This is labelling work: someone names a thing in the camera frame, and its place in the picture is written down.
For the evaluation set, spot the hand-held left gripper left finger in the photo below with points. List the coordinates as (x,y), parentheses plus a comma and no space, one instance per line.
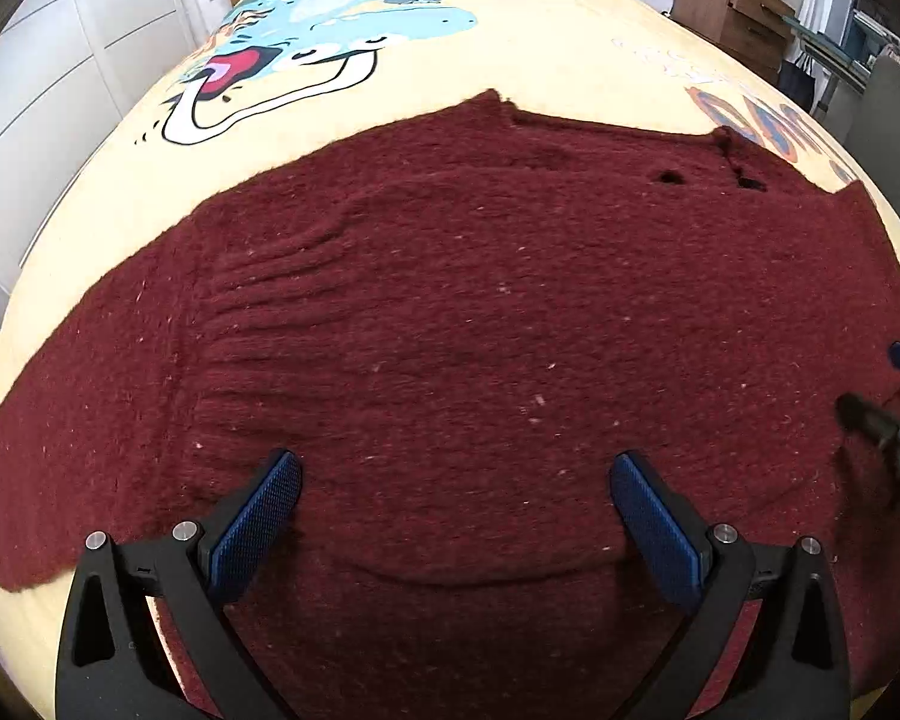
(259,525)

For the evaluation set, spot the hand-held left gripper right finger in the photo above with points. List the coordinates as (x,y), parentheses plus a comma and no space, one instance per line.
(656,532)

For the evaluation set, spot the maroon knit sweater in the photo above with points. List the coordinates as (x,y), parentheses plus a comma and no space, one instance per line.
(457,315)

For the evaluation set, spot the black bag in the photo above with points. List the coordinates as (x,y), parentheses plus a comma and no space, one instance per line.
(799,82)

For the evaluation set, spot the wooden dresser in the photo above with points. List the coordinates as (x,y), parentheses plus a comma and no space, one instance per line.
(727,15)

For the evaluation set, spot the yellow printed bedsheet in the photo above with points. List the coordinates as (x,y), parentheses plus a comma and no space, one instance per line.
(570,45)

